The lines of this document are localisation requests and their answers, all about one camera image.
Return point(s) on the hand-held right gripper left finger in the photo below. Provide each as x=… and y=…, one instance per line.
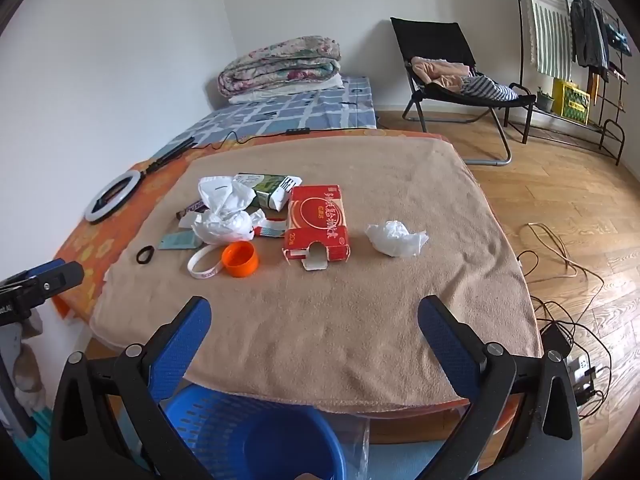
x=185, y=345

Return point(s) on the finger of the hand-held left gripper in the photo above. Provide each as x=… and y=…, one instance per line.
x=47, y=265
x=55, y=280

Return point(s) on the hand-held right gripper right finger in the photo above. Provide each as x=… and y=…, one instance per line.
x=445, y=345

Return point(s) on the blue plastic basket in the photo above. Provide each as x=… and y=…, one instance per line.
x=225, y=420

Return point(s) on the light blue cream tube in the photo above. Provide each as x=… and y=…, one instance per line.
x=176, y=241

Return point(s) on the white plastic mailer bag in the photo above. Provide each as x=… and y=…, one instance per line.
x=220, y=192

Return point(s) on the white wristband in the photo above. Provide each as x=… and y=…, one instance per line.
x=196, y=269

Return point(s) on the orange plastic lid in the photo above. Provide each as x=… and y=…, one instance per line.
x=242, y=262

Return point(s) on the beige blanket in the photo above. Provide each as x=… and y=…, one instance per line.
x=350, y=310

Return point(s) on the orange floral cloth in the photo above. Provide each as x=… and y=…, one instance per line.
x=125, y=195

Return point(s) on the black power adapter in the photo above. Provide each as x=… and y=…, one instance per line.
x=556, y=339

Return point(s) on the crumpled white tissue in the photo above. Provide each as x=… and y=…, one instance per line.
x=395, y=237

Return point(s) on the crumpled white plastic bag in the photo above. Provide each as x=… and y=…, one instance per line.
x=225, y=225

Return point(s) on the brown candy bar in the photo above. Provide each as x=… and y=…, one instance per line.
x=192, y=206

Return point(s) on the white power strip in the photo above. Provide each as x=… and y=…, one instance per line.
x=580, y=377

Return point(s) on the red striped tube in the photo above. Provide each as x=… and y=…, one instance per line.
x=272, y=227

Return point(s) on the black tripod stand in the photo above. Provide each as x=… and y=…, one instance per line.
x=170, y=155

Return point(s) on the green white drink carton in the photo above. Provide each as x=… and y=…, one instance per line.
x=270, y=190

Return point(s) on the red cardboard box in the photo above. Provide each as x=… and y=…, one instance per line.
x=315, y=220

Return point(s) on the blue plaid mattress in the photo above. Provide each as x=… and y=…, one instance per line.
x=280, y=115

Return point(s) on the striped garment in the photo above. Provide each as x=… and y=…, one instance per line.
x=487, y=89

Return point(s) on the small potted plant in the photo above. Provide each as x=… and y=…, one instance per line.
x=545, y=101

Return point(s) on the black metal clothes rack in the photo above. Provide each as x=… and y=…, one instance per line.
x=612, y=130

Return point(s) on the pink clothes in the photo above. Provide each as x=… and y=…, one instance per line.
x=440, y=70

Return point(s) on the folded floral quilt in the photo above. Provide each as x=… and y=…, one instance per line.
x=280, y=62

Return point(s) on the black folding chair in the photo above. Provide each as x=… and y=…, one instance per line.
x=430, y=40

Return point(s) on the green striped hanging cloth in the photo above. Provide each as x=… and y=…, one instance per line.
x=547, y=20

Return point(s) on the dark hanging jacket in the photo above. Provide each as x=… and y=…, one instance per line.
x=587, y=35

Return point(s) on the teal hanging garment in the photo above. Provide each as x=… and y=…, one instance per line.
x=619, y=37

